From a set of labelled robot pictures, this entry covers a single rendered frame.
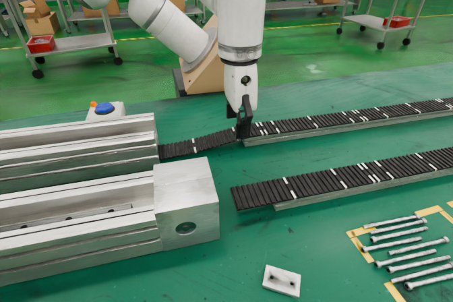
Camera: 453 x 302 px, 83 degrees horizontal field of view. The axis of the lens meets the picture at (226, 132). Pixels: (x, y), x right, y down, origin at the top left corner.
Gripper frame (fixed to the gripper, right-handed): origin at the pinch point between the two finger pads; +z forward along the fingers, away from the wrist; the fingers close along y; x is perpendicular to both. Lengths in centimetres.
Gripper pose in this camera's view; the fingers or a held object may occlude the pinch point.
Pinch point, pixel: (237, 123)
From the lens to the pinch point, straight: 59.3
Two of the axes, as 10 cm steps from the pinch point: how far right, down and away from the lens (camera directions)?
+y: -2.4, -5.6, 7.9
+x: -9.7, 1.4, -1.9
